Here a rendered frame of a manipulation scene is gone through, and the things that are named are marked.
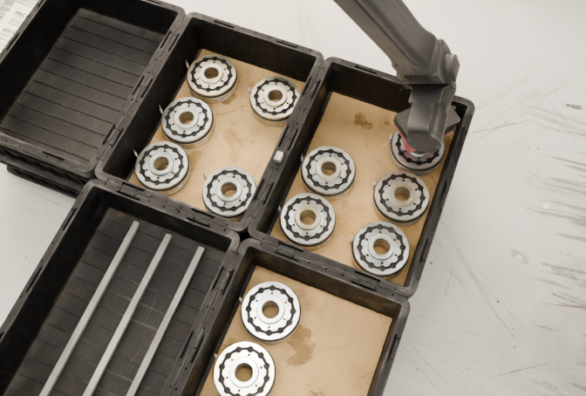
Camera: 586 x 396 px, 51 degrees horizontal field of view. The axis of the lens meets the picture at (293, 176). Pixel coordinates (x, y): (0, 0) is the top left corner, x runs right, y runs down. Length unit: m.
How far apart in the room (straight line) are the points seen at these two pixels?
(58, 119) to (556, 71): 1.12
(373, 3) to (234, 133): 0.57
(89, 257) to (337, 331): 0.47
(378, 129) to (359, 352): 0.44
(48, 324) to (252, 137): 0.51
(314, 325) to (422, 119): 0.41
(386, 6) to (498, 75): 0.78
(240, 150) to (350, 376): 0.48
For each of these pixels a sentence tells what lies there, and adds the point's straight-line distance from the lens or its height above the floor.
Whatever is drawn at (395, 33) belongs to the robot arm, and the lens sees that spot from 0.81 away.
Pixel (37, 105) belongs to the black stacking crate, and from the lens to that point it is 1.38.
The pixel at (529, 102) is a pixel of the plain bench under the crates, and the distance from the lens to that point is 1.51.
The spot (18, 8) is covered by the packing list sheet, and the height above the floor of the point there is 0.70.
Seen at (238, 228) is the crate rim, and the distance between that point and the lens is 1.04.
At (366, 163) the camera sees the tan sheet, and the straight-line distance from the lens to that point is 1.20.
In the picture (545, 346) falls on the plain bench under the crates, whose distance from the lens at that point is 1.31.
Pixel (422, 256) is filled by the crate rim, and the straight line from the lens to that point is 1.06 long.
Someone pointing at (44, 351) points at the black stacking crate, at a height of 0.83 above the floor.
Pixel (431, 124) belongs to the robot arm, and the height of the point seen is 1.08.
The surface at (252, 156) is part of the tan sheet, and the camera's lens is 1.21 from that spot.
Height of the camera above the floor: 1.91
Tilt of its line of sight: 65 degrees down
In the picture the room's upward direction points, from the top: 2 degrees counter-clockwise
